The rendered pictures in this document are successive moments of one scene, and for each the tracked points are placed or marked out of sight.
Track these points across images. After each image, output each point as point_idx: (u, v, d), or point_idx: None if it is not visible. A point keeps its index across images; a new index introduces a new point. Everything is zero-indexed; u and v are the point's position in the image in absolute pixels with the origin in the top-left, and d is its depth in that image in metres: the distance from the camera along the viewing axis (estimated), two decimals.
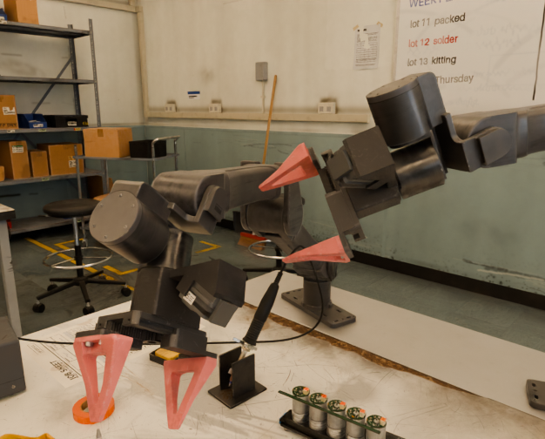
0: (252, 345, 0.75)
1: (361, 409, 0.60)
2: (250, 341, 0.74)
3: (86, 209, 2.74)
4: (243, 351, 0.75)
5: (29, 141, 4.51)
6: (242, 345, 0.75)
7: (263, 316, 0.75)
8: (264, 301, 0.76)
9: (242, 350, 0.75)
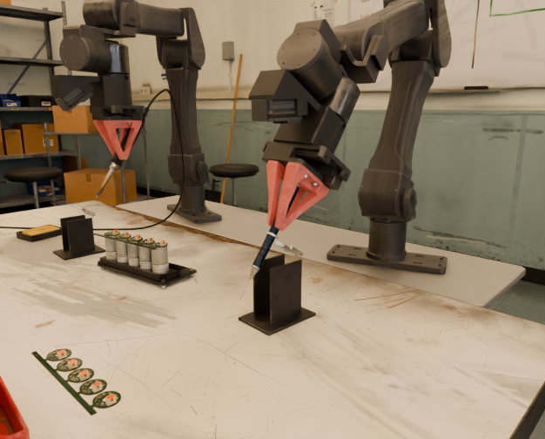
0: (117, 165, 0.88)
1: (150, 238, 0.71)
2: (115, 160, 0.87)
3: (44, 174, 2.85)
4: (110, 170, 0.87)
5: (4, 121, 4.62)
6: (110, 165, 0.88)
7: None
8: (130, 130, 0.88)
9: (110, 170, 0.88)
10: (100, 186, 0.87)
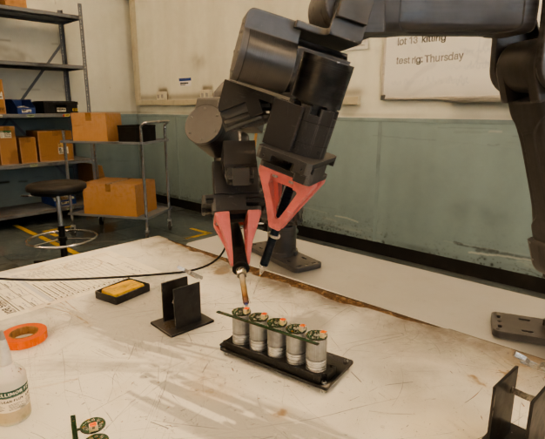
0: (245, 270, 0.67)
1: (301, 324, 0.55)
2: (247, 263, 0.66)
3: (70, 188, 2.69)
4: (242, 274, 0.65)
5: (18, 128, 4.46)
6: (237, 271, 0.66)
7: (244, 244, 0.70)
8: (238, 233, 0.71)
9: (239, 276, 0.65)
10: (245, 293, 0.62)
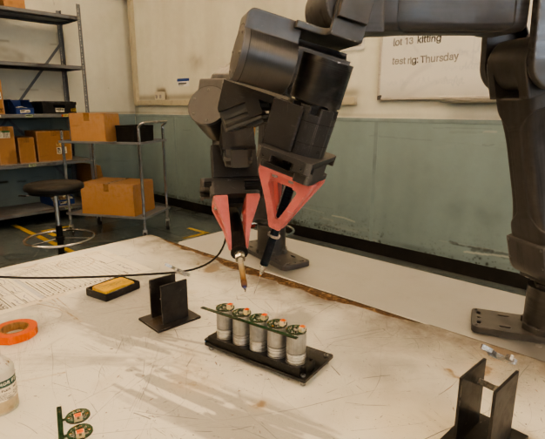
0: (244, 254, 0.66)
1: (282, 319, 0.57)
2: (245, 247, 0.66)
3: (67, 188, 2.71)
4: (240, 259, 0.65)
5: (16, 128, 4.48)
6: (235, 255, 0.65)
7: (242, 228, 0.70)
8: (237, 217, 0.71)
9: (238, 260, 0.65)
10: (244, 277, 0.62)
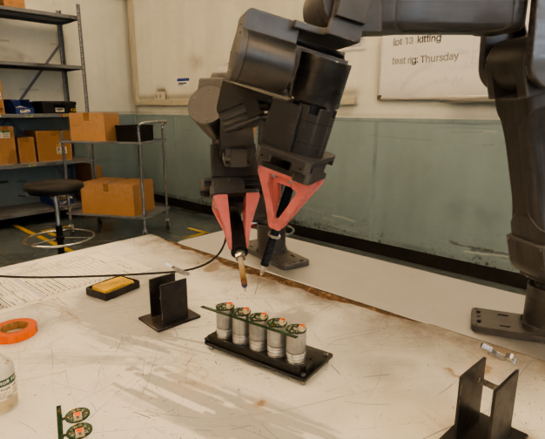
0: (244, 253, 0.66)
1: (282, 318, 0.57)
2: (245, 246, 0.66)
3: (67, 188, 2.71)
4: (241, 258, 0.65)
5: (16, 128, 4.48)
6: (235, 254, 0.65)
7: (243, 227, 0.70)
8: (237, 216, 0.71)
9: (238, 259, 0.65)
10: (244, 276, 0.62)
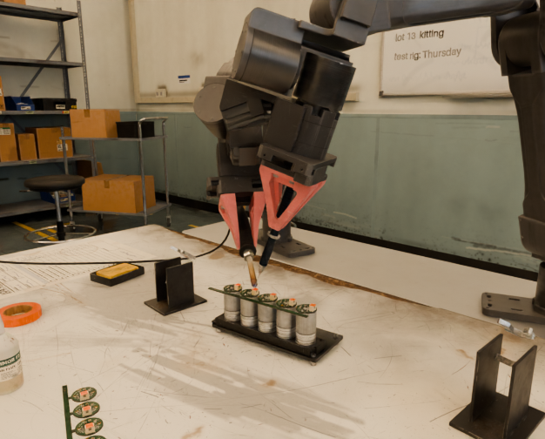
0: (252, 253, 0.66)
1: (292, 298, 0.56)
2: (254, 246, 0.65)
3: (68, 183, 2.70)
4: (250, 257, 0.64)
5: (17, 124, 4.47)
6: (244, 254, 0.65)
7: (250, 227, 0.69)
8: (244, 216, 0.70)
9: (246, 259, 0.64)
10: (253, 275, 0.61)
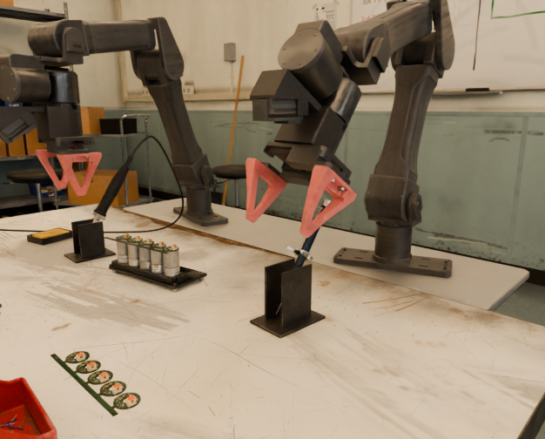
0: None
1: (161, 241, 0.72)
2: (98, 211, 0.86)
3: (48, 176, 2.86)
4: (93, 220, 0.87)
5: None
6: (94, 216, 0.88)
7: (111, 191, 0.87)
8: (113, 179, 0.88)
9: (94, 220, 0.87)
10: None
